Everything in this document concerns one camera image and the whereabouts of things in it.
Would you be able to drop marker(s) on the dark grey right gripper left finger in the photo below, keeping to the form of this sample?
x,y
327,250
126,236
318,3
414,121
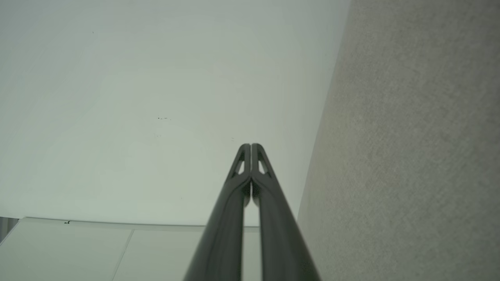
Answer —
x,y
228,218

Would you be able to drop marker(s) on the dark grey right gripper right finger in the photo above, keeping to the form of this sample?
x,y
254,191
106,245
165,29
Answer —
x,y
277,234

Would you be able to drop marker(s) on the grey fabric sofa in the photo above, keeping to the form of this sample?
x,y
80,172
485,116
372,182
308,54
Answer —
x,y
410,136

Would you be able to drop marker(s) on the dark grey wall strip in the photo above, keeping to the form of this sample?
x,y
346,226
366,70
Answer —
x,y
6,226

